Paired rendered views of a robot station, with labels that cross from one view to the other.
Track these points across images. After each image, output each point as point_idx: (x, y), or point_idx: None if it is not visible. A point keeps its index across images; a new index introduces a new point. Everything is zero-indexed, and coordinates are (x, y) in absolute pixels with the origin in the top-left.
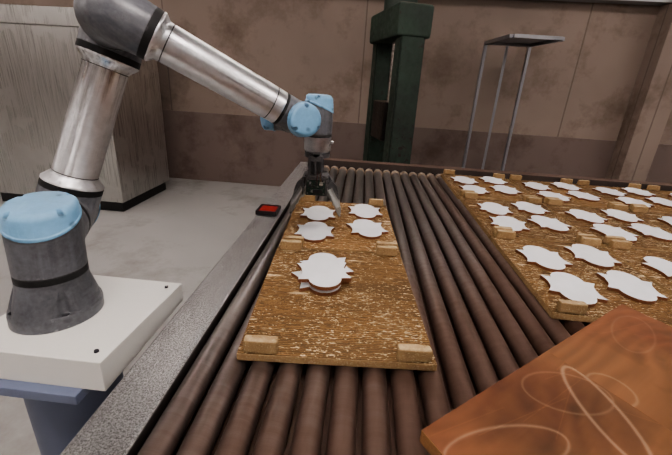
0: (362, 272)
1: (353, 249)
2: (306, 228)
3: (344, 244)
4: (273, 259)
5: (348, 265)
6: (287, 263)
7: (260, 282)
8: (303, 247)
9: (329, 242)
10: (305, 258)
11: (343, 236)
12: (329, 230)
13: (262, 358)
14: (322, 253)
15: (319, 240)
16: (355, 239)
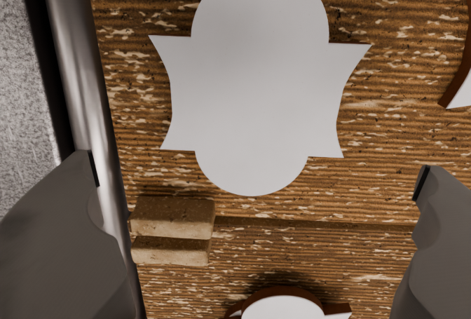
0: (381, 317)
1: (399, 221)
2: (209, 87)
3: (375, 190)
4: (141, 280)
5: (352, 296)
6: (184, 294)
7: (139, 289)
8: (216, 215)
9: (316, 179)
10: (230, 273)
11: (392, 120)
12: (332, 99)
13: None
14: (282, 300)
15: (275, 188)
16: (441, 145)
